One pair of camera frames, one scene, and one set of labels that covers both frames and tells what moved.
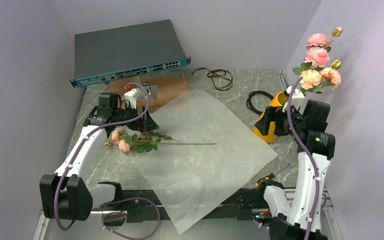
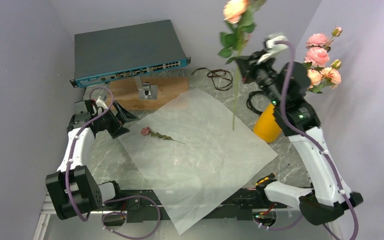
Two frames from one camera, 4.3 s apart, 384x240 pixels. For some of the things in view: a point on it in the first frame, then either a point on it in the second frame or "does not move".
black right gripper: (273, 113) → (249, 66)
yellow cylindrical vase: (280, 99) does not move
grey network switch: (118, 54) does not move
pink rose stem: (315, 78) does not move
